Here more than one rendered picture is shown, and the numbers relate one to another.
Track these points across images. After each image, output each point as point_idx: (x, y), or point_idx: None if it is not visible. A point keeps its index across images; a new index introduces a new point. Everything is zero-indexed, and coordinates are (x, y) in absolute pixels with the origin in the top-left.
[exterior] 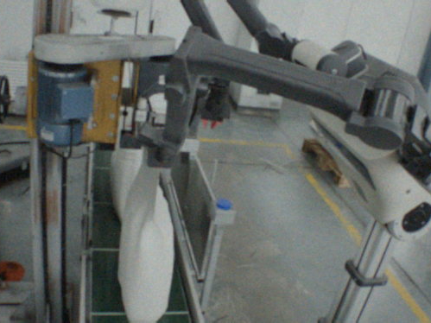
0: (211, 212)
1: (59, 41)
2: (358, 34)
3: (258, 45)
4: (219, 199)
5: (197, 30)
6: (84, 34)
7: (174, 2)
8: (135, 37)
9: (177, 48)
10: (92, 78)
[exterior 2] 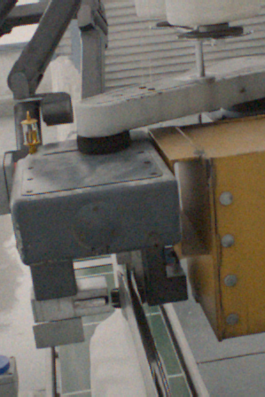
0: (17, 385)
1: (256, 59)
2: None
3: None
4: (0, 366)
5: None
6: (246, 73)
7: None
8: (158, 86)
9: (100, 1)
10: (207, 113)
